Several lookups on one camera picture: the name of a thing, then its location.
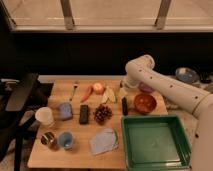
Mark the blue cup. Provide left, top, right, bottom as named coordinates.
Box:
left=57, top=132, right=74, bottom=150

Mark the orange carrot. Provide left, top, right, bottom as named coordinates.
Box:
left=81, top=86, right=93, bottom=103

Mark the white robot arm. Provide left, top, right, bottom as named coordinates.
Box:
left=122, top=55, right=213, bottom=171

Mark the black rectangular block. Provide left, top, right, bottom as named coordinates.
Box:
left=79, top=105, right=89, bottom=124

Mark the yellow banana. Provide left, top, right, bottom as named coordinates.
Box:
left=101, top=86, right=116, bottom=103

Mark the red-orange bowl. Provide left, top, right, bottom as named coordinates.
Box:
left=134, top=93, right=157, bottom=114

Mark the bunch of dark grapes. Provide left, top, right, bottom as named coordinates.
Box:
left=93, top=105, right=112, bottom=125

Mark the metal can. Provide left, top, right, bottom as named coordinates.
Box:
left=41, top=132, right=57, bottom=149

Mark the purple bowl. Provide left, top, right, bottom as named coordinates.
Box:
left=139, top=83, right=154, bottom=93

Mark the light blue cloth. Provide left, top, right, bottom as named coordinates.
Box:
left=89, top=128, right=119, bottom=155

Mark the peach apple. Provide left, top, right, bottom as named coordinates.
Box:
left=93, top=82, right=105, bottom=95

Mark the blue sponge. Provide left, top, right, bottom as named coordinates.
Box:
left=58, top=102, right=72, bottom=120

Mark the green plastic tray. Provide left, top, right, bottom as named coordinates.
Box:
left=121, top=115, right=191, bottom=171

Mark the grey plate background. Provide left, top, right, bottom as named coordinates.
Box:
left=175, top=67, right=198, bottom=84

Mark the silver fork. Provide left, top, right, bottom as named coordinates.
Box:
left=69, top=81, right=79, bottom=101

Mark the white paper cup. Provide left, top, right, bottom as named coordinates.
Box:
left=35, top=107, right=54, bottom=126

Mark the black chair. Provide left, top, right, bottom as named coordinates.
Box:
left=0, top=73, right=53, bottom=171

